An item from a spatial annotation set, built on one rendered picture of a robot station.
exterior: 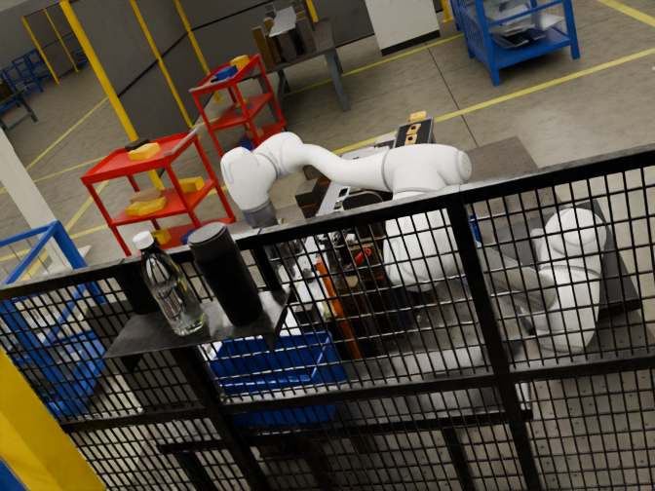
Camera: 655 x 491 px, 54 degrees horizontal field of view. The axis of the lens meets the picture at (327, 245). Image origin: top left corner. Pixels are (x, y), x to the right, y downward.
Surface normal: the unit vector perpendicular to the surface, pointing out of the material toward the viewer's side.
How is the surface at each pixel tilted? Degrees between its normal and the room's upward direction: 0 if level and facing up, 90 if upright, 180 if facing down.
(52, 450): 90
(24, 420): 90
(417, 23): 90
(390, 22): 90
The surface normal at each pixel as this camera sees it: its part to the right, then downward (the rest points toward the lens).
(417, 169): -0.48, -0.46
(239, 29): -0.03, 0.49
